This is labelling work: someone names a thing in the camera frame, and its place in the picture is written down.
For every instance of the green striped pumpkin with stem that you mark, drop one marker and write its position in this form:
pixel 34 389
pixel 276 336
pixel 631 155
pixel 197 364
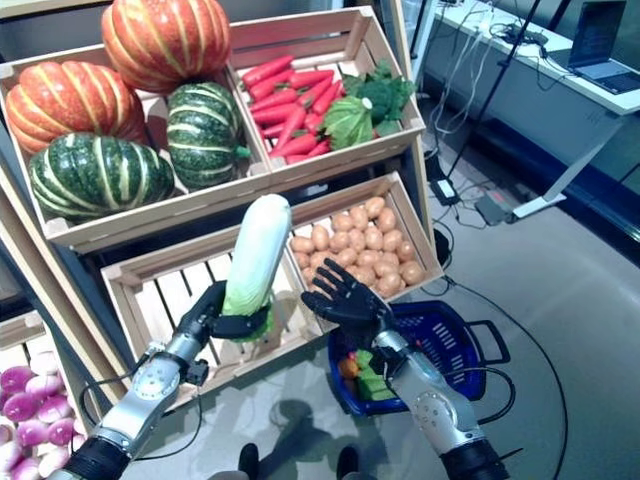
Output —
pixel 205 135

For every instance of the blue plastic shopping basket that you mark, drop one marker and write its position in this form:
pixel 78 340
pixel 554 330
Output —
pixel 450 340

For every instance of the dark laptop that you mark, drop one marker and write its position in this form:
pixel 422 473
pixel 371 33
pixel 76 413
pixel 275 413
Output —
pixel 600 55

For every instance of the dark green broccoli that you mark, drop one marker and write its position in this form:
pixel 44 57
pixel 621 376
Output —
pixel 385 92

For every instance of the grey floor power box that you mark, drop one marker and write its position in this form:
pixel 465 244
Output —
pixel 496 209

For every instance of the black left robot foot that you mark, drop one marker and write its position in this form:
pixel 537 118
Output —
pixel 249 462

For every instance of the napa cabbage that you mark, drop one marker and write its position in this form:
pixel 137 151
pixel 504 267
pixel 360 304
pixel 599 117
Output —
pixel 375 385
pixel 260 250

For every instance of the wooden potato crate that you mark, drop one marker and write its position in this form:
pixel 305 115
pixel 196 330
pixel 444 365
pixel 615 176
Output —
pixel 415 220

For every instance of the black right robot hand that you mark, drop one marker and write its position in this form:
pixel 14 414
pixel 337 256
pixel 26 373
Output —
pixel 355 310

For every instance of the green leafy cabbage head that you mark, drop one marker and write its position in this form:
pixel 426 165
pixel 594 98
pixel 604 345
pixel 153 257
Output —
pixel 347 122

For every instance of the large orange striped pumpkin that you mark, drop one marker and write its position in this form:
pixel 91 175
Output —
pixel 165 45

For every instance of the black tripod pole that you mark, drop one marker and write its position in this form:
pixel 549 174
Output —
pixel 492 90

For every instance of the toy orange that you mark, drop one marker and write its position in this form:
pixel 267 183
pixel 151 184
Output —
pixel 348 368

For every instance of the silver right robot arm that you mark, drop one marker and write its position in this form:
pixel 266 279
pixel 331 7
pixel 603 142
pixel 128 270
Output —
pixel 430 395

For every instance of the white office desk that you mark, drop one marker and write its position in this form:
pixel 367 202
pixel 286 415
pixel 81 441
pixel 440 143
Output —
pixel 525 95

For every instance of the brown potato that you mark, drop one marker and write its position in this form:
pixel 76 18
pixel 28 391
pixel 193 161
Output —
pixel 412 273
pixel 391 285

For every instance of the black robot foot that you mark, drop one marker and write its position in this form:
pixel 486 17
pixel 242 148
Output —
pixel 349 465
pixel 249 462

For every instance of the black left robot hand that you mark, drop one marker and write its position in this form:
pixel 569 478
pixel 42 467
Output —
pixel 205 315

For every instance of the red carrot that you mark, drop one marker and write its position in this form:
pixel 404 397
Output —
pixel 327 98
pixel 311 80
pixel 270 86
pixel 267 71
pixel 274 100
pixel 295 146
pixel 275 115
pixel 291 129

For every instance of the wooden turnip crate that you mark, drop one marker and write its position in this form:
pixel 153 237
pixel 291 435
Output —
pixel 20 330

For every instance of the wooden cabbage crate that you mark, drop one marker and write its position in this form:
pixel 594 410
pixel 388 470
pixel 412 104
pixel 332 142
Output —
pixel 165 262

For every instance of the black power adapter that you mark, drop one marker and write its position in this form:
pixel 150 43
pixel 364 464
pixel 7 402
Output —
pixel 444 191

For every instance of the black right robot foot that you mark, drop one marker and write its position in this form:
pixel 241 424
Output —
pixel 349 465

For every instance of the wooden display shelf frame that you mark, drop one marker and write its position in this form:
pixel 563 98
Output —
pixel 425 210

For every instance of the wooden carrot crate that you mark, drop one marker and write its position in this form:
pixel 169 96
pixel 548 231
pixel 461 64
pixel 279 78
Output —
pixel 350 160

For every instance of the purple white turnip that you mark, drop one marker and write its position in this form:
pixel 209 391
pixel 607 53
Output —
pixel 32 432
pixel 44 387
pixel 17 379

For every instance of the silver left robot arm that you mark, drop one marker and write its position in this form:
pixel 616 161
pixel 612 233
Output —
pixel 145 390

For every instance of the white metal post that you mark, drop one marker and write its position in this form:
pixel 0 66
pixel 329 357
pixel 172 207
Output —
pixel 424 25

